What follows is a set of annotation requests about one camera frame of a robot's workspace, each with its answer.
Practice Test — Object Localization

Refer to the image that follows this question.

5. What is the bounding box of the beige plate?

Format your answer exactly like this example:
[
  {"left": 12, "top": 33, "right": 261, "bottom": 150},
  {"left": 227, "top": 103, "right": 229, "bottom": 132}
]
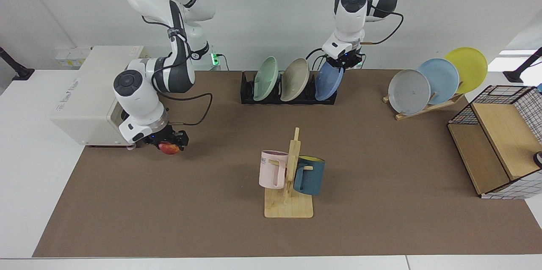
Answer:
[{"left": 280, "top": 58, "right": 310, "bottom": 102}]

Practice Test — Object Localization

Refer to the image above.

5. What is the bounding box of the grey plate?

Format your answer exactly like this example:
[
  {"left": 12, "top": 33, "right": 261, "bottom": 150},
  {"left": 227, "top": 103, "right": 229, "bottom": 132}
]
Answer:
[{"left": 388, "top": 69, "right": 431, "bottom": 116}]

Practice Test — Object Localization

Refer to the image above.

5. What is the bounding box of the black dish rack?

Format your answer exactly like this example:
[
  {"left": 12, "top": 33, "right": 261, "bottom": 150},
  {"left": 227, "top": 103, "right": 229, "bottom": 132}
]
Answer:
[{"left": 240, "top": 71, "right": 338, "bottom": 105}]

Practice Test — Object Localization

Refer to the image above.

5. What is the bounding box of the pale green plate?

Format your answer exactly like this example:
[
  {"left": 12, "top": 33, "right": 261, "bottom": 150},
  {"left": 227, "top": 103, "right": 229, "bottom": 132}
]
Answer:
[{"left": 253, "top": 56, "right": 279, "bottom": 102}]

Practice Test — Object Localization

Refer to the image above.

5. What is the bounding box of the wooden plate rack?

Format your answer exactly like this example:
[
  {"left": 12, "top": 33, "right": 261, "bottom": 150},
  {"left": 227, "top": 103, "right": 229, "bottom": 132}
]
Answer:
[{"left": 383, "top": 82, "right": 465, "bottom": 121}]

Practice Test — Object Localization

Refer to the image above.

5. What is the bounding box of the light blue plate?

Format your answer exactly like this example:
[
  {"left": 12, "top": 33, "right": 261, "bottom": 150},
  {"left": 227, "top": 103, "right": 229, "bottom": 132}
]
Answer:
[{"left": 417, "top": 58, "right": 460, "bottom": 105}]

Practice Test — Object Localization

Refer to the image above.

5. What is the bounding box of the yellow plate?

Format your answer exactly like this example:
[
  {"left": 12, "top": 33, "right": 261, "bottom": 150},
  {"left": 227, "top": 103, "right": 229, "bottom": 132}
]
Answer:
[{"left": 444, "top": 47, "right": 488, "bottom": 94}]

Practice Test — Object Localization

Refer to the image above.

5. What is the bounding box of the pale toaster oven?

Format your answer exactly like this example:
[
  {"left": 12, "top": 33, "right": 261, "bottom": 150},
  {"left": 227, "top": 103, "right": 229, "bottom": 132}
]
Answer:
[{"left": 50, "top": 46, "right": 170, "bottom": 149}]

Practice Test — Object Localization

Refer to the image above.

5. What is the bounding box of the pink cup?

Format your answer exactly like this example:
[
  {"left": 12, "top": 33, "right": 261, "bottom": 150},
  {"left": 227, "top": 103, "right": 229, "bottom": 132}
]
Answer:
[{"left": 259, "top": 150, "right": 290, "bottom": 189}]

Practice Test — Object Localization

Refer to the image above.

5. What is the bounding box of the white socket strip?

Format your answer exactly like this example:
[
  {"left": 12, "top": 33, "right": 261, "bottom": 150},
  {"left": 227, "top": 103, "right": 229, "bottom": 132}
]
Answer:
[{"left": 54, "top": 47, "right": 93, "bottom": 69}]

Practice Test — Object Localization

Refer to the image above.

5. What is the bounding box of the dark teal cup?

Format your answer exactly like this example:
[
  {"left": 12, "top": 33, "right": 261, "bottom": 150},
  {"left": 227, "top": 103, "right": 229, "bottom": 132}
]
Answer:
[{"left": 293, "top": 156, "right": 326, "bottom": 196}]

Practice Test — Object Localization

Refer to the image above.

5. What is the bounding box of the wooden cup stand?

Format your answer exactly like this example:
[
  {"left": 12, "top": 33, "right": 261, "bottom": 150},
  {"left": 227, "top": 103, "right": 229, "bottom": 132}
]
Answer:
[{"left": 264, "top": 127, "right": 314, "bottom": 219}]

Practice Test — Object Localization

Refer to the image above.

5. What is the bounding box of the brown table cloth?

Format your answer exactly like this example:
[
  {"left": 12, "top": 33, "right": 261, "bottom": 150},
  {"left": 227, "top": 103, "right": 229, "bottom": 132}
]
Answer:
[{"left": 33, "top": 70, "right": 542, "bottom": 258}]

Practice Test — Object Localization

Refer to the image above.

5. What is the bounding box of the black camera stand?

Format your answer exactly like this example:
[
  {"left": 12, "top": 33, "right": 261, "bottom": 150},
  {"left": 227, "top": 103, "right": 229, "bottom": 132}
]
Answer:
[
  {"left": 503, "top": 48, "right": 542, "bottom": 83},
  {"left": 0, "top": 47, "right": 35, "bottom": 81}
]

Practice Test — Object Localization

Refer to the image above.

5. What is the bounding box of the wire basket with wooden floor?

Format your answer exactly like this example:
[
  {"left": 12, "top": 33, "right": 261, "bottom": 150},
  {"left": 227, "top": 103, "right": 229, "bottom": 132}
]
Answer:
[{"left": 448, "top": 85, "right": 542, "bottom": 200}]

